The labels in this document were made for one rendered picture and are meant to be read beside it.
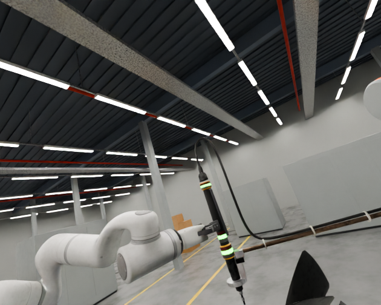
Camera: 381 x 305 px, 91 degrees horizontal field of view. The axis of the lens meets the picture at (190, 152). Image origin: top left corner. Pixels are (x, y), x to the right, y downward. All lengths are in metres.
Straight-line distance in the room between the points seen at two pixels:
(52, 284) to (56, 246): 0.14
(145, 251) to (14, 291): 0.42
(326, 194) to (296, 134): 7.27
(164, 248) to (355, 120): 12.93
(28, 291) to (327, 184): 5.99
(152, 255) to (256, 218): 7.68
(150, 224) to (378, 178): 6.01
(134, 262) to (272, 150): 12.65
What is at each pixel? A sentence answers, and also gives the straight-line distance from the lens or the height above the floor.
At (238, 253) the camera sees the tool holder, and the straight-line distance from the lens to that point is 0.77.
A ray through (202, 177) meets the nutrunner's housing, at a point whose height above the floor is 1.83.
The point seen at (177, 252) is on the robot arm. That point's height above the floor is 1.63.
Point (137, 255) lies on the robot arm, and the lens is 0.53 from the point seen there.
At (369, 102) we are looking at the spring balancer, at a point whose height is 1.90.
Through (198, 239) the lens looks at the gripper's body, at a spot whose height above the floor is 1.64.
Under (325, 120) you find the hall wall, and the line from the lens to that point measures 13.09.
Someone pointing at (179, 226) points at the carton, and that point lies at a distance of 9.04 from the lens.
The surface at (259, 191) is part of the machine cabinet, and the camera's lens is 7.92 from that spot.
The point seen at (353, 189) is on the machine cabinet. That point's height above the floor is 0.94.
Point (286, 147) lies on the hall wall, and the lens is 12.90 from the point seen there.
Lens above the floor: 1.74
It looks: 16 degrees up
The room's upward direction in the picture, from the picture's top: 18 degrees counter-clockwise
